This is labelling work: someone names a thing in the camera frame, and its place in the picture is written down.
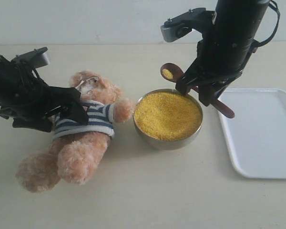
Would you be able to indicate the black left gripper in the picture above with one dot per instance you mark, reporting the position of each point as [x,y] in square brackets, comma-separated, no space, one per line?
[31,103]

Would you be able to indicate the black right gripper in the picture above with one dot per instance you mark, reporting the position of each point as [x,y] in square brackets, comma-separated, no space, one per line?
[220,60]

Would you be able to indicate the dark brown wooden spoon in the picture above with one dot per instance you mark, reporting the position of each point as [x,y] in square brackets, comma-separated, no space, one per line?
[172,73]

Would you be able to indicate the tan teddy bear striped sweater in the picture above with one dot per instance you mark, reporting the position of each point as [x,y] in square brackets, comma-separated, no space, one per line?
[76,150]

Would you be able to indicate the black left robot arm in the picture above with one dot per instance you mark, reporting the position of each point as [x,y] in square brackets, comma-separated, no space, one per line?
[29,100]

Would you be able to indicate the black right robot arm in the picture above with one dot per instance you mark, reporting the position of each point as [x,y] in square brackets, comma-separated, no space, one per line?
[238,16]

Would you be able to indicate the steel bowl of yellow grain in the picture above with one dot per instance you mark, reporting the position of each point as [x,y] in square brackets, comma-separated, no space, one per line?
[167,120]

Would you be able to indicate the white plastic tray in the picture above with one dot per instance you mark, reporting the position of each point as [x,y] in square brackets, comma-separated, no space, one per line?
[256,136]

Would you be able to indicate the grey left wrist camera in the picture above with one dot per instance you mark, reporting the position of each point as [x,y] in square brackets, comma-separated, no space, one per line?
[36,58]

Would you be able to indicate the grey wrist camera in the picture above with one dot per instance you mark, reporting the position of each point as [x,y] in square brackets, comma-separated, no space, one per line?
[36,58]
[181,26]

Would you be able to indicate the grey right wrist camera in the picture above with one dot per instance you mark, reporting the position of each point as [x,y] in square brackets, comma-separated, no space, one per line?
[181,26]

